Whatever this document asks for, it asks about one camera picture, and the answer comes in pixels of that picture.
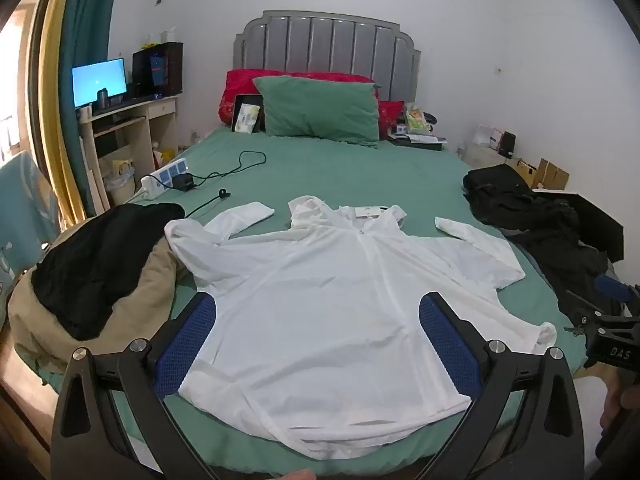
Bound black clothes pile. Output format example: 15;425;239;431
461;164;626;311

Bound black cable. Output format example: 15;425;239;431
185;151;268;217

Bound grey padded headboard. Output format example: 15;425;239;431
232;10;422;131

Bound cardboard boxes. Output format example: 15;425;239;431
515;157;571;190

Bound small red pillow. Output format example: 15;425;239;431
377;100;406;139

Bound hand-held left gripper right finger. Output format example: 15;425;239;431
417;291;586;480

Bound white box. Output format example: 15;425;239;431
474;125;502;149

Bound black garment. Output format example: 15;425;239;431
31;202;186;341

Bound black computer tower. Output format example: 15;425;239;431
131;41;183;98

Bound computer monitor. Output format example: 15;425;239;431
71;57;128;110

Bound green pillow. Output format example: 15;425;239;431
252;75;383;148

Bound white packet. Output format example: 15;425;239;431
234;104;261;133

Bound light wooden desk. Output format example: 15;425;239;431
77;95;178;211

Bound bed with green sheet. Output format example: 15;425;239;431
10;125;601;480

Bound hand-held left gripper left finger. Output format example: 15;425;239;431
50;291;218;480

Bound person's right hand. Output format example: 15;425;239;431
599;377;632;433

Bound white hooded jacket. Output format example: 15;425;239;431
164;196;558;462

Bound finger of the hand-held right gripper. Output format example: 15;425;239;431
594;273;640;307
564;287;613;336

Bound teal curtain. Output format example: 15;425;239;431
59;0;123;216

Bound trash bin with bag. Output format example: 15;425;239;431
102;157;137;206

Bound white power strip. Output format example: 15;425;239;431
140;158;190;197

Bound light blue chair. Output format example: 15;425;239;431
0;150;61;311

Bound long red pillow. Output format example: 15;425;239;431
218;69;381;123

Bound colourful snack packet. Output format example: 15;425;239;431
404;103;432;134

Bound yellow door frame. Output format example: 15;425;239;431
37;0;87;226

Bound beige garment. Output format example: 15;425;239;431
7;240;196;376

